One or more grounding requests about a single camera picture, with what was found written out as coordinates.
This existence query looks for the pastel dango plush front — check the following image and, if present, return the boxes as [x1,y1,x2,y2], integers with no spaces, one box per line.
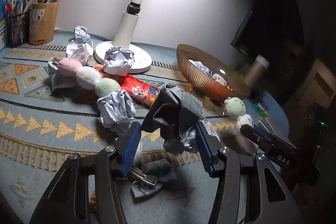
[224,97,258,155]

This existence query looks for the pastel dango plush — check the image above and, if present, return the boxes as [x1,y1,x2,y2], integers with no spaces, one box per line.
[224,97,258,155]
[56,57,121,98]

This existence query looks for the blue denim hair clip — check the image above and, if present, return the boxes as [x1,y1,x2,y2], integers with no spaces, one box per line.
[129,159,177,200]

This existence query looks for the large paper ball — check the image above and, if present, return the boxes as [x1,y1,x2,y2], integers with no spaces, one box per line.
[97,89,136,136]

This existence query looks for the red snack packet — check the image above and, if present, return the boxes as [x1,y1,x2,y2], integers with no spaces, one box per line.
[93,64,160,106]

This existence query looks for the small paper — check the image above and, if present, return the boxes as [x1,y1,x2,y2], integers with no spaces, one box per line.
[74,26,91,44]

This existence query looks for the stacked books at right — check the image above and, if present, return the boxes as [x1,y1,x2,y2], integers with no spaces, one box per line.
[257,117,274,135]

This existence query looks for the gold thermos bottle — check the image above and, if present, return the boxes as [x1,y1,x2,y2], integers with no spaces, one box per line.
[243,55,269,88]

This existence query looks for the hello kitty plush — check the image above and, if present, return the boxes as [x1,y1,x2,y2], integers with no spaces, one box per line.
[213,73,227,87]

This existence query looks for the amber ribbed glass bowl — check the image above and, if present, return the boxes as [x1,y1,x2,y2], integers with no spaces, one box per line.
[176,44,250,102]

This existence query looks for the patterned blue table mat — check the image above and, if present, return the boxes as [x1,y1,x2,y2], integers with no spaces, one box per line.
[0,31,289,224]

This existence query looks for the crumpled paper in bowl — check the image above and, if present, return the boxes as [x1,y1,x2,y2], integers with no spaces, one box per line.
[189,59,214,79]

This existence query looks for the dark monitor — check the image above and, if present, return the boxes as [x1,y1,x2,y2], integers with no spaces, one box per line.
[231,0,315,65]

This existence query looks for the white desk lamp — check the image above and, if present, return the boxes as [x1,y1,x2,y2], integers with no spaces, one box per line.
[94,0,152,74]

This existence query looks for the black mesh pen holder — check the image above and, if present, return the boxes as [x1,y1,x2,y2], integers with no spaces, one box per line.
[7,11,30,48]

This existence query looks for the cardboard pen holder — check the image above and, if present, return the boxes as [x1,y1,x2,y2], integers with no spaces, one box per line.
[29,0,59,46]

